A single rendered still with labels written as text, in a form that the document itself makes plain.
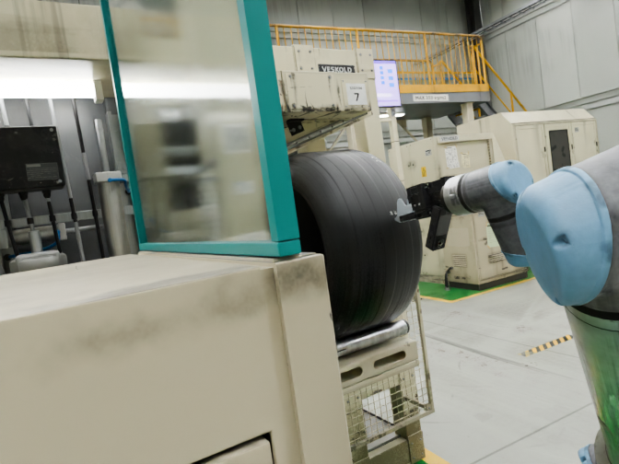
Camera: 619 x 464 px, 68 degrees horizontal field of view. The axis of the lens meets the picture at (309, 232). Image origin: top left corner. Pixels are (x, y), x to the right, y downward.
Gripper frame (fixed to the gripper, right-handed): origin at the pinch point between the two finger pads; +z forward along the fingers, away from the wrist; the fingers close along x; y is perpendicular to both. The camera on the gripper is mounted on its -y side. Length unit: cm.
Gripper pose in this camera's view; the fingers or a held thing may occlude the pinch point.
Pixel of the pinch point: (400, 220)
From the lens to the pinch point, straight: 124.3
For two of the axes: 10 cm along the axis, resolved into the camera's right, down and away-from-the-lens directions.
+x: -8.5, 1.5, -5.0
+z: -4.8, 1.4, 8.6
